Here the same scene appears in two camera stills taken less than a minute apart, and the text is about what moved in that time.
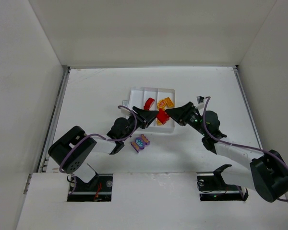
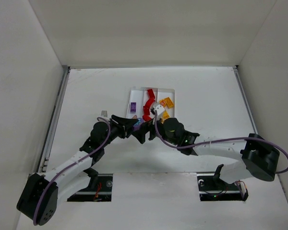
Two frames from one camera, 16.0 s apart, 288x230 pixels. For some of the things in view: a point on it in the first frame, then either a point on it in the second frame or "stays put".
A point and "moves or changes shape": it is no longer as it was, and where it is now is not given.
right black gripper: (185, 117) → (152, 129)
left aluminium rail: (43, 161) stays put
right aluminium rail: (247, 106) stays put
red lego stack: (162, 116) moves or changes shape
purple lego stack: (140, 143) moves or changes shape
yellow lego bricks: (162, 104) stays put
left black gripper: (141, 120) → (121, 128)
